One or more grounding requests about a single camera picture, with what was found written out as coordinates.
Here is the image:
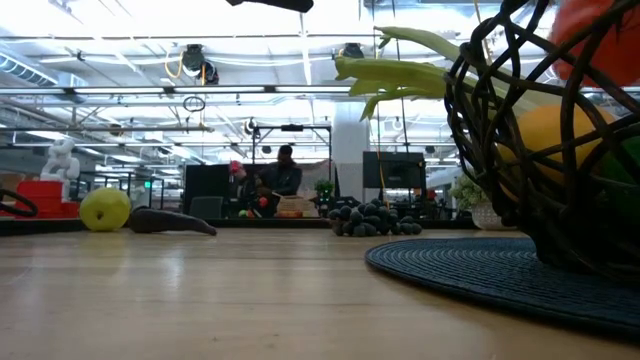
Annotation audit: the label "green celery stalk bunch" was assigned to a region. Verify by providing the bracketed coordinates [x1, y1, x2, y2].
[333, 25, 552, 122]

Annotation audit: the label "dark purple grape bunch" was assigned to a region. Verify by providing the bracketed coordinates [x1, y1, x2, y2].
[326, 197, 424, 238]

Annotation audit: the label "dark purple eggplant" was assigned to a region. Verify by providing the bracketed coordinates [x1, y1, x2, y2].
[128, 206, 219, 237]

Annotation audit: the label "yellow-green apple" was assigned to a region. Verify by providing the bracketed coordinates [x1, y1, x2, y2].
[78, 186, 133, 233]

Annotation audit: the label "orange yellow mango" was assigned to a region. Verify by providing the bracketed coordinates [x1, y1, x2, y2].
[496, 103, 619, 202]

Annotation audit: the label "red bell pepper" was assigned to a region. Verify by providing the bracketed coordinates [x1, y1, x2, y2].
[548, 0, 640, 88]

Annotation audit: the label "dark woven twig basket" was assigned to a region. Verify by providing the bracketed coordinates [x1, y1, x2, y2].
[443, 0, 640, 285]

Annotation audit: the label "green avocado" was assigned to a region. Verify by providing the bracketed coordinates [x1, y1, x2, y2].
[598, 136, 640, 222]

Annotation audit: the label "light woven basket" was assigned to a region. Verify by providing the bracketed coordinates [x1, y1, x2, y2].
[273, 194, 315, 219]

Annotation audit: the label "person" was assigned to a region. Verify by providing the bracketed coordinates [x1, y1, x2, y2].
[256, 144, 304, 218]
[228, 160, 262, 219]

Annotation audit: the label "pale hanging cloth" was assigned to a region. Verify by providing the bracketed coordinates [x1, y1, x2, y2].
[299, 159, 338, 202]

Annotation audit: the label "small green plant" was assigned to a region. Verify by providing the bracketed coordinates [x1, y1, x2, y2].
[313, 178, 336, 218]

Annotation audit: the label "black partition panel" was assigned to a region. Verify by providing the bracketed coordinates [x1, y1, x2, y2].
[183, 163, 261, 220]

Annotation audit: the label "black computer monitor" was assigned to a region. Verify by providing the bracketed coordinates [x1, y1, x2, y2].
[360, 150, 428, 191]

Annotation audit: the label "faux green potted plant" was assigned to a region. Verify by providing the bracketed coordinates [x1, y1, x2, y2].
[447, 172, 516, 232]

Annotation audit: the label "white robot figure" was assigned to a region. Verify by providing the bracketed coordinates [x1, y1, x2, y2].
[39, 138, 82, 202]

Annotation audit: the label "red crates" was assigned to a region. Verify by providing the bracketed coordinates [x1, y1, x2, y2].
[0, 180, 82, 220]

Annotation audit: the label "dark blue round woven placemat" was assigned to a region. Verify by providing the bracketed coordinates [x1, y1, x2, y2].
[364, 236, 640, 337]

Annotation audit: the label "black ceiling cable reel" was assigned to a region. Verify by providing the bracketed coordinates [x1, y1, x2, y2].
[340, 42, 368, 60]
[179, 43, 221, 87]

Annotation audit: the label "black metal stand frame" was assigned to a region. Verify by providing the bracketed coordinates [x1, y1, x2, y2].
[250, 123, 334, 201]

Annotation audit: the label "hanging black cable loop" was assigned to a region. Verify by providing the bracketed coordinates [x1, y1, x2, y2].
[181, 95, 208, 114]

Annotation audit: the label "yellow cable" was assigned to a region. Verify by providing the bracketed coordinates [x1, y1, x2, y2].
[376, 149, 392, 209]

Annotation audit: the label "black metal rig frame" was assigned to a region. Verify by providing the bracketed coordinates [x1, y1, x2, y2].
[0, 216, 477, 237]

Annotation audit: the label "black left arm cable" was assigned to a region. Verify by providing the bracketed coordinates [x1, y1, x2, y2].
[0, 188, 40, 219]

